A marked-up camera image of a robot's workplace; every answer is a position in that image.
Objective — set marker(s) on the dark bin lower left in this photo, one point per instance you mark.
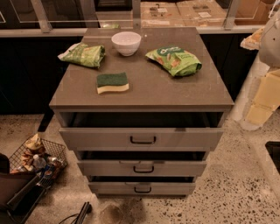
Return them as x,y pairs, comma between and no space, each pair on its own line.
19,193

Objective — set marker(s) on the black object right edge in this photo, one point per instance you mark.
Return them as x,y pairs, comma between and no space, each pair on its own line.
273,148

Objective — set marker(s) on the green chip bag right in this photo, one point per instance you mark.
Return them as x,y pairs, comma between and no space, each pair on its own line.
175,60

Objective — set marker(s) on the grey middle drawer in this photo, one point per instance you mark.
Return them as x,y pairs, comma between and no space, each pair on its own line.
140,163

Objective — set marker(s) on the plastic water bottle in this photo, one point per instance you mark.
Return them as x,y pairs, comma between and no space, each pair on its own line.
38,162

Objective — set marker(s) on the crumpled snack bags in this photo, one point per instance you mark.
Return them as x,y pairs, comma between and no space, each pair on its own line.
32,146

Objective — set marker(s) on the grey bottom drawer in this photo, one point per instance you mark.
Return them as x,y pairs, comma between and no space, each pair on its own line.
142,186

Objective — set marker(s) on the metal railing frame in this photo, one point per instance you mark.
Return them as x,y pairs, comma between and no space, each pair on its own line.
73,17

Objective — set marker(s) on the grey top drawer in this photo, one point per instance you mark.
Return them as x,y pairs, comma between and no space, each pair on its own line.
142,131

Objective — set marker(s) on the grey drawer cabinet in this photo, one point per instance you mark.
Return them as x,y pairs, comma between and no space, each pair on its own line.
151,88

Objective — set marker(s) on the grey drawer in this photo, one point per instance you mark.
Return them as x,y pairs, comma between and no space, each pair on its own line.
140,163
142,131
142,186

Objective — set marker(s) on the cardboard box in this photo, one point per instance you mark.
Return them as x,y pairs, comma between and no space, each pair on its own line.
201,13
160,14

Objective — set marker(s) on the cardboard box centre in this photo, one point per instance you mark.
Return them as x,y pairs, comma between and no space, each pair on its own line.
160,14

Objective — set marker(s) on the black stand foot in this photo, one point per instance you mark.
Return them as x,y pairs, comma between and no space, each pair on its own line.
86,209

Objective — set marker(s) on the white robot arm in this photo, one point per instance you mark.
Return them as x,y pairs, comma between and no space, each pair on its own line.
260,94

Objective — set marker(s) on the wire basket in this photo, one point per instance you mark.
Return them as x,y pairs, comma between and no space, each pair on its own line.
46,158

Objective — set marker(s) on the green yellow sponge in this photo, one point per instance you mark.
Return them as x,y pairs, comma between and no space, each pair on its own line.
112,82

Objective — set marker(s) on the white ceramic bowl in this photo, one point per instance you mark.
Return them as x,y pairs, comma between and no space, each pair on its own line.
126,42

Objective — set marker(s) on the green snack bag left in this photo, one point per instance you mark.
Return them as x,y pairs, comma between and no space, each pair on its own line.
84,55

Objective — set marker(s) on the cardboard box right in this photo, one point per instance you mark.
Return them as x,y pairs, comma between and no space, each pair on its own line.
201,13

